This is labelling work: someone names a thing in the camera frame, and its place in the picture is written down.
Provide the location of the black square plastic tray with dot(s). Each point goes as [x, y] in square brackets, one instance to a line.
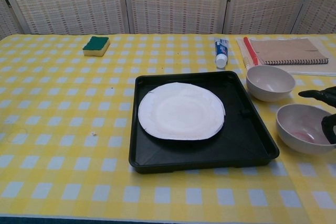
[244, 140]

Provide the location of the yellow white checkered tablecloth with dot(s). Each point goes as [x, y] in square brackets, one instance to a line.
[78, 182]

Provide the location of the red pen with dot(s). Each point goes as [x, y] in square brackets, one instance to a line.
[251, 51]

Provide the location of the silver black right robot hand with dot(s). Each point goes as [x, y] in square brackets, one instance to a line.
[325, 95]

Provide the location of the green and yellow sponge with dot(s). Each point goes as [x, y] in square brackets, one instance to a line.
[95, 44]

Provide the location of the brown spiral notebook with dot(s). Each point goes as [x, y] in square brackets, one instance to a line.
[288, 49]

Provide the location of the white blue toothpaste tube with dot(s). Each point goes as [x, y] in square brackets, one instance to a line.
[221, 51]

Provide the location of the woven folding screen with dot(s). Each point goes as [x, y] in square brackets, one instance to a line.
[170, 3]

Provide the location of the large beige spiral pad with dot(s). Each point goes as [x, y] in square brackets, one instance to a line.
[309, 69]

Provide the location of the white paper plate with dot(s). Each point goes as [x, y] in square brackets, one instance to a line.
[181, 111]

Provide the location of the beige bowl with pink residue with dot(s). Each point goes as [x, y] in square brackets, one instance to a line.
[296, 129]

